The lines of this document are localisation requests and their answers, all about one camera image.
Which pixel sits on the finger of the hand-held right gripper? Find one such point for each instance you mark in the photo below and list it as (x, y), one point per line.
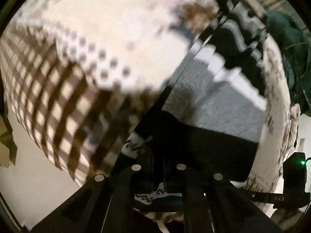
(257, 195)

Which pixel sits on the brown checked dotted blanket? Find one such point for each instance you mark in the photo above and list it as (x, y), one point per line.
(73, 77)

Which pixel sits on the white floral bed sheet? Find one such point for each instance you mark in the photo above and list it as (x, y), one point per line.
(275, 106)

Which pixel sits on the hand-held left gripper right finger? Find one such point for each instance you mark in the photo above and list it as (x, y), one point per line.
(195, 191)

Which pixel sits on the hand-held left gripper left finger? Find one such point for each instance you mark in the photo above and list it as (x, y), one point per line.
(121, 189)

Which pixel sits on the dark green cloth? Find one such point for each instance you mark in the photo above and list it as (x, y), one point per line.
(291, 60)

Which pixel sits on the grey black patterned small sweater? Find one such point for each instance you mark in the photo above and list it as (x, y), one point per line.
(218, 116)

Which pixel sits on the olive cloth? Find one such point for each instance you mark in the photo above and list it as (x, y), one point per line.
(6, 145)

